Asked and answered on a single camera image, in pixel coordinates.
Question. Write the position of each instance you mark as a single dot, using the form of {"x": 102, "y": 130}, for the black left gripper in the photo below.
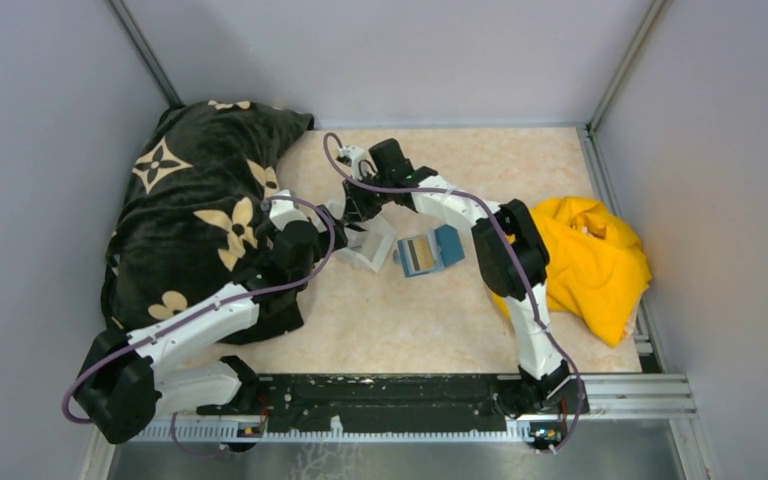
{"x": 338, "y": 230}

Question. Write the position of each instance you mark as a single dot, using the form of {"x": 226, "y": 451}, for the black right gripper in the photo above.
{"x": 357, "y": 209}

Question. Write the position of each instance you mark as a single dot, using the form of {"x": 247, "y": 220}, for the white plastic card tray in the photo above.
{"x": 368, "y": 243}

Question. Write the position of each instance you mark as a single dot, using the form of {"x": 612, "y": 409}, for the gold striped credit card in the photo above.
{"x": 419, "y": 255}

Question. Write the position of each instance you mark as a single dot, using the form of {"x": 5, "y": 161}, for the blue leather card holder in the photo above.
{"x": 440, "y": 248}

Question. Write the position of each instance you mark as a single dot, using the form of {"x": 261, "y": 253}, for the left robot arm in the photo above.
{"x": 129, "y": 378}

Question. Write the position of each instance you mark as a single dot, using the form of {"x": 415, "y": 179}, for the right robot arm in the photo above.
{"x": 512, "y": 256}

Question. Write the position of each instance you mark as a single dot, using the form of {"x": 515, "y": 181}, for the black floral blanket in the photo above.
{"x": 191, "y": 208}

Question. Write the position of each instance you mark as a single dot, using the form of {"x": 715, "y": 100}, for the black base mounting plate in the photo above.
{"x": 382, "y": 404}

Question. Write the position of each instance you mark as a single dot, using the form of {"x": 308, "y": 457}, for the yellow cloth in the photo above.
{"x": 598, "y": 270}

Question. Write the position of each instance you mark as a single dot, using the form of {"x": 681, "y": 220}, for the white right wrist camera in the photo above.
{"x": 358, "y": 160}

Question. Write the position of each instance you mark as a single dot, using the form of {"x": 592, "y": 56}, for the aluminium frame rail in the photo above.
{"x": 610, "y": 397}

